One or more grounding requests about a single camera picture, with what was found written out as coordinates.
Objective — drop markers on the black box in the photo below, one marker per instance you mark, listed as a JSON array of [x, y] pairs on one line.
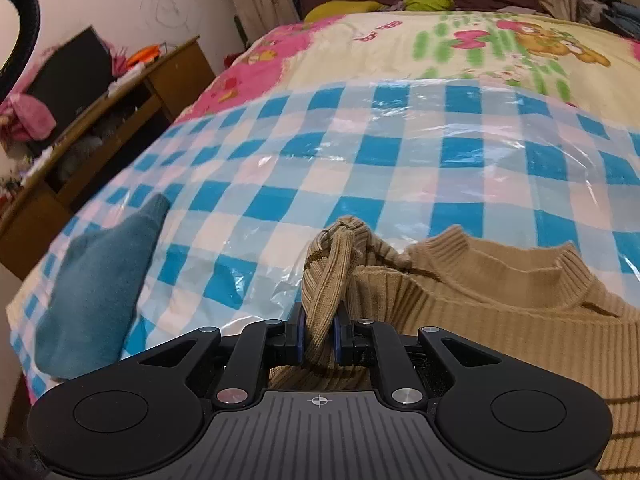
[[70, 75]]

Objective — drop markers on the tan ribbed knit sweater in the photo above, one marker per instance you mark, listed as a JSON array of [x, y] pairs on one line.
[[500, 320]]

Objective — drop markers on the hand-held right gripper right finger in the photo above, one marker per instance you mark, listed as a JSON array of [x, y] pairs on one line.
[[338, 335]]

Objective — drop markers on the blue knit garment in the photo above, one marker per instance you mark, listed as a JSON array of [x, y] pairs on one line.
[[100, 280]]

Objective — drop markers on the floral cartoon bedsheet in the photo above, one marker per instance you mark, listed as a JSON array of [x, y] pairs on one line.
[[350, 55]]

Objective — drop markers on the yellow-green pillow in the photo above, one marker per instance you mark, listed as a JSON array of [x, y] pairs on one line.
[[429, 1], [340, 10]]

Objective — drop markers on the blue checkered plastic sheet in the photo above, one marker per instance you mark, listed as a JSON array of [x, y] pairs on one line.
[[300, 160]]

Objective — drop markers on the pink cloth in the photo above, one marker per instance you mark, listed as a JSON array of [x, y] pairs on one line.
[[27, 117]]

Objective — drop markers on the wooden desk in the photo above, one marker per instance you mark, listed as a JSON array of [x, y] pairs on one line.
[[175, 76]]

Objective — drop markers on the pile of clothes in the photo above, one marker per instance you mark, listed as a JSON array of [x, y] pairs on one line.
[[612, 5]]

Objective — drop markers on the orange item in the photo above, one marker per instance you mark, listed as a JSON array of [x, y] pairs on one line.
[[144, 55]]

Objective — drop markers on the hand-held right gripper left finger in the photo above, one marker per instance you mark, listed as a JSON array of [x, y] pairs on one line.
[[299, 332]]

